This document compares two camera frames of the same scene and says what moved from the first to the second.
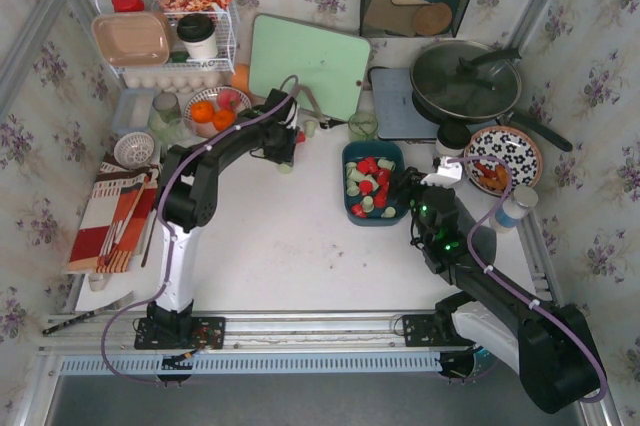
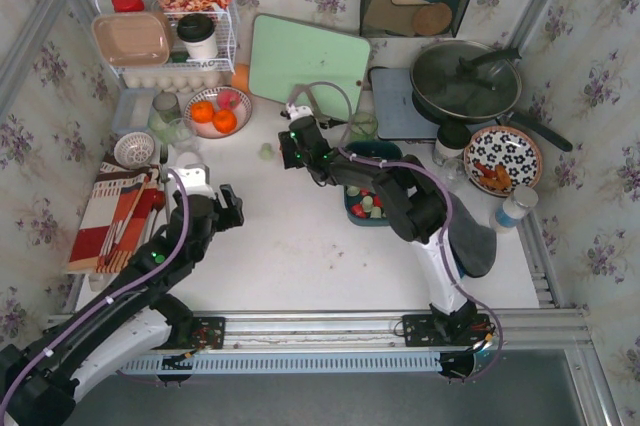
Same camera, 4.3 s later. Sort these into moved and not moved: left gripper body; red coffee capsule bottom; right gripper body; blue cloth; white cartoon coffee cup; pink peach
Moved: right gripper body; left gripper body
Not moved: white cartoon coffee cup; red coffee capsule bottom; blue cloth; pink peach
